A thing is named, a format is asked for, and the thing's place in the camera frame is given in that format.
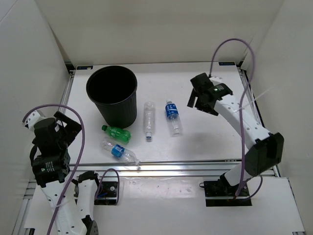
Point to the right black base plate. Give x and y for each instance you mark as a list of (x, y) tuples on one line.
[(217, 196)]

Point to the clear bottle blue band label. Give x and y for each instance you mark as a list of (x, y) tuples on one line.
[(122, 154)]

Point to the green plastic bottle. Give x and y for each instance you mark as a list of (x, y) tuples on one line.
[(117, 133)]

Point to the black plastic waste bin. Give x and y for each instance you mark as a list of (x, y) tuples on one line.
[(113, 90)]

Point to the clear unlabeled plastic bottle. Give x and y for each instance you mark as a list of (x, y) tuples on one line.
[(149, 120)]

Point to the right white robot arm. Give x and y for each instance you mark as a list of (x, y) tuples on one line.
[(262, 149)]

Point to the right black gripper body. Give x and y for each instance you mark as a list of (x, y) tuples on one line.
[(206, 108)]

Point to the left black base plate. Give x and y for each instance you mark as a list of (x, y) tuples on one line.
[(108, 194)]

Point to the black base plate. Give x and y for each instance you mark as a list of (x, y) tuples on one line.
[(217, 196), (108, 194)]

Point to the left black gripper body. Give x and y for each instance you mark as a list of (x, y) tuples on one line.
[(69, 131)]

